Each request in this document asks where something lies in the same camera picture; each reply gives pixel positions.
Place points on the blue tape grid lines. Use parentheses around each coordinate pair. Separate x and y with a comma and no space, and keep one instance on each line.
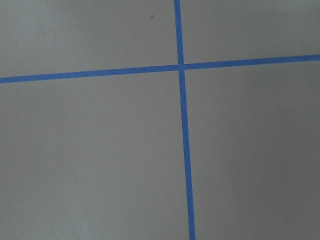
(181,67)

